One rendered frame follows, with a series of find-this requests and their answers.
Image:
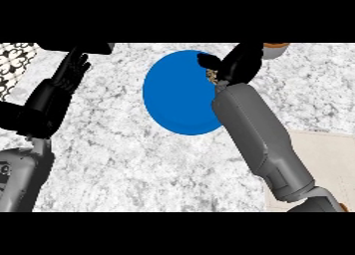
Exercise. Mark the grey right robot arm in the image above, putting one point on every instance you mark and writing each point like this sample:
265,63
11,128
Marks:
264,142

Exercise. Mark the black and white patterned placemat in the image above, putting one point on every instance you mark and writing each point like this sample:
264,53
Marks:
5,66

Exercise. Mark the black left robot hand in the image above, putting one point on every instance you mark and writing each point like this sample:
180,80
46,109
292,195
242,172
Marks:
42,106

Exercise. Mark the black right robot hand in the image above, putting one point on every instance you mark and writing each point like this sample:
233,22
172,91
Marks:
242,66

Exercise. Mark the beige placemat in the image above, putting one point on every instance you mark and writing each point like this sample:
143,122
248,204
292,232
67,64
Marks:
332,166

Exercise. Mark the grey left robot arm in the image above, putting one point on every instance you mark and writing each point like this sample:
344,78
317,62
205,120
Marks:
15,176

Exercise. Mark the brown cupcake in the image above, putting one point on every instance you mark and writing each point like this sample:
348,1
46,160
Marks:
212,76

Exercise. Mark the blue round plate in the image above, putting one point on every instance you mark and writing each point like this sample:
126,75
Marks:
180,96

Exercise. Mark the grey cup with orange rim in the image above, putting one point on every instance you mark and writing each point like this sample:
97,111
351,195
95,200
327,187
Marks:
276,51

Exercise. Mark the black appliance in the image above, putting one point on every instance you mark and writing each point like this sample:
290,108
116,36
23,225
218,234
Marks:
94,47

